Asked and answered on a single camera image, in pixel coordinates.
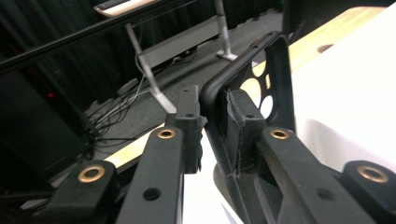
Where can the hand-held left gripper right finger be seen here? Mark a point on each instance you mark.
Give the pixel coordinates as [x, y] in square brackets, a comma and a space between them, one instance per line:
[243, 124]

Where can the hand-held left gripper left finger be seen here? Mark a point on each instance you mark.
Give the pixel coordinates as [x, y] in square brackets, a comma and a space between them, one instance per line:
[190, 124]

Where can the black phone case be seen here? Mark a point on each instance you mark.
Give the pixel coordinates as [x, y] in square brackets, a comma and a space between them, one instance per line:
[214, 90]

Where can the wooden table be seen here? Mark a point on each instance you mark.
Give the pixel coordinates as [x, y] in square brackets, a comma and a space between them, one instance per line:
[314, 37]

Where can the dark curtain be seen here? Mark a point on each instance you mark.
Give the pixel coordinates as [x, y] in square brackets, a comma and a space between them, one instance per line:
[93, 62]

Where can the black horizontal bar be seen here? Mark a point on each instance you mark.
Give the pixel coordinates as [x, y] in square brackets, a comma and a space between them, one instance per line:
[77, 34]

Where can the dark equipment box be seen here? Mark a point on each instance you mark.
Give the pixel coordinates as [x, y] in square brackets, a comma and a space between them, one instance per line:
[31, 130]

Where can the white metal desk frame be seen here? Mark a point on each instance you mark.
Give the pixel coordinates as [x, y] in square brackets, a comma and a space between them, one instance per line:
[174, 49]

